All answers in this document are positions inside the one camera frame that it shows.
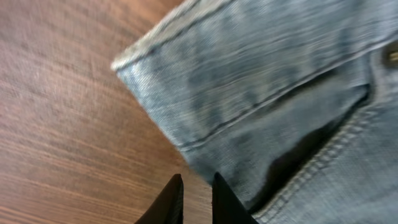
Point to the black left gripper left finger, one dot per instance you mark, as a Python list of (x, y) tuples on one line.
[(167, 208)]

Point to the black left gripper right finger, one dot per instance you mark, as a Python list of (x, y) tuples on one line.
[(226, 207)]

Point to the light blue denim shorts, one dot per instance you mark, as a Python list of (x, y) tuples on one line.
[(293, 102)]

